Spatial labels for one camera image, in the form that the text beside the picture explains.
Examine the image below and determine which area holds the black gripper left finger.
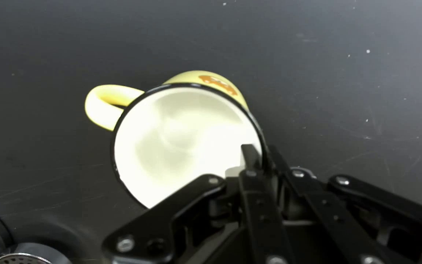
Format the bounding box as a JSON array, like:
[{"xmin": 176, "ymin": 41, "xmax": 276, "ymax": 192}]
[{"xmin": 100, "ymin": 143, "xmax": 297, "ymax": 264}]

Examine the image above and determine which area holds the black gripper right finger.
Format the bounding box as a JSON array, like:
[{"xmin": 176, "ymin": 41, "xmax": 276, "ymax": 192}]
[{"xmin": 269, "ymin": 145, "xmax": 422, "ymax": 264}]

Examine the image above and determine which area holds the yellow enamel cup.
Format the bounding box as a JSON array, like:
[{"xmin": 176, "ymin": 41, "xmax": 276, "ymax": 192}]
[{"xmin": 84, "ymin": 68, "xmax": 272, "ymax": 211}]

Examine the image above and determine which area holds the round black metal fixture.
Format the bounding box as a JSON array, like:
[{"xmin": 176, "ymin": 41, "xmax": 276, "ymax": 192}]
[{"xmin": 0, "ymin": 199, "xmax": 74, "ymax": 264}]

